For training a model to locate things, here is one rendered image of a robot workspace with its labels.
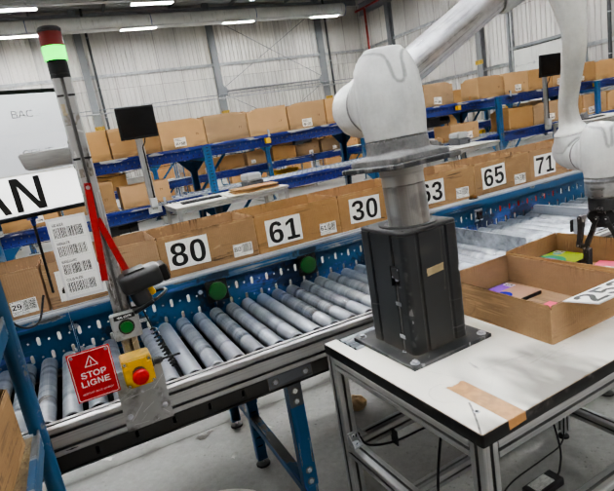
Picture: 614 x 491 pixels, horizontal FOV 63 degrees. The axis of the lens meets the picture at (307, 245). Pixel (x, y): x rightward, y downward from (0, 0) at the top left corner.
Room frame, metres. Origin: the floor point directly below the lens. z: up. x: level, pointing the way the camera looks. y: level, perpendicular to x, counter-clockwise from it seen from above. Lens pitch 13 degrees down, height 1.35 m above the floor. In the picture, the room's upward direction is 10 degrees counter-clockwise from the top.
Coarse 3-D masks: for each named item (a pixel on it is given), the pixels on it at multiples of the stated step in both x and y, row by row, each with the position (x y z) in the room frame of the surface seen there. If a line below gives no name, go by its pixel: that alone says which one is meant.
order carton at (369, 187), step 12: (372, 180) 2.57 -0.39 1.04; (324, 192) 2.45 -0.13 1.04; (336, 192) 2.48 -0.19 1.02; (348, 192) 2.51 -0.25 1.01; (360, 192) 2.20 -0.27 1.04; (372, 192) 2.23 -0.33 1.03; (348, 204) 2.18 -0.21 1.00; (384, 204) 2.25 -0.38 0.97; (348, 216) 2.17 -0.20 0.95; (384, 216) 2.25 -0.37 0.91; (348, 228) 2.17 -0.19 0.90
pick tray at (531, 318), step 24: (480, 264) 1.52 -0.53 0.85; (504, 264) 1.56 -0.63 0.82; (528, 264) 1.49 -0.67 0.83; (552, 264) 1.41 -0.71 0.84; (480, 288) 1.30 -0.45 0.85; (552, 288) 1.42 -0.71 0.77; (576, 288) 1.34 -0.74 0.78; (480, 312) 1.31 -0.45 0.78; (504, 312) 1.23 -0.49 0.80; (528, 312) 1.16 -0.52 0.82; (552, 312) 1.11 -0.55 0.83; (576, 312) 1.14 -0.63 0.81; (600, 312) 1.18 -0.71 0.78; (528, 336) 1.17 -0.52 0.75; (552, 336) 1.11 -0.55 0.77
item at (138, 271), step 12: (144, 264) 1.22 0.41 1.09; (156, 264) 1.20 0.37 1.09; (120, 276) 1.18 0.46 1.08; (132, 276) 1.17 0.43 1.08; (144, 276) 1.18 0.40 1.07; (156, 276) 1.19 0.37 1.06; (168, 276) 1.20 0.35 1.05; (132, 288) 1.16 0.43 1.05; (144, 288) 1.18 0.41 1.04; (144, 300) 1.19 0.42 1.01
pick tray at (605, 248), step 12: (540, 240) 1.68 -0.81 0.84; (552, 240) 1.71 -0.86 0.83; (564, 240) 1.70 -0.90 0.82; (576, 240) 1.66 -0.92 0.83; (600, 240) 1.59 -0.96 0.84; (612, 240) 1.56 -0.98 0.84; (516, 252) 1.62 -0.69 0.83; (528, 252) 1.65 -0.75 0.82; (540, 252) 1.68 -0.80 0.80; (600, 252) 1.59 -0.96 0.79; (612, 252) 1.56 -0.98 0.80; (576, 264) 1.38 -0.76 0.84; (588, 264) 1.35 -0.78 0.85
